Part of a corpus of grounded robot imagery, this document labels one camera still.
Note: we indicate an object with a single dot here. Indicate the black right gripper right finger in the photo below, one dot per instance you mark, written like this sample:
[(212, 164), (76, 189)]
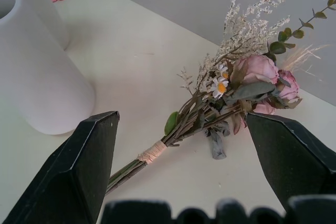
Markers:
[(288, 161)]

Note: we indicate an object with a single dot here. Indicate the pink rose flower bouquet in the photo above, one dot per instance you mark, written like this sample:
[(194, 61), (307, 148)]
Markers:
[(237, 85)]

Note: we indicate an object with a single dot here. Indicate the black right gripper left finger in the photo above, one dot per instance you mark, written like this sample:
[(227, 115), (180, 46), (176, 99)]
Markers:
[(71, 171)]

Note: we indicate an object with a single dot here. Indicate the white cylindrical vase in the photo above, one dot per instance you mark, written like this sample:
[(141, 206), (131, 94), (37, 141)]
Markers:
[(42, 6), (36, 77)]

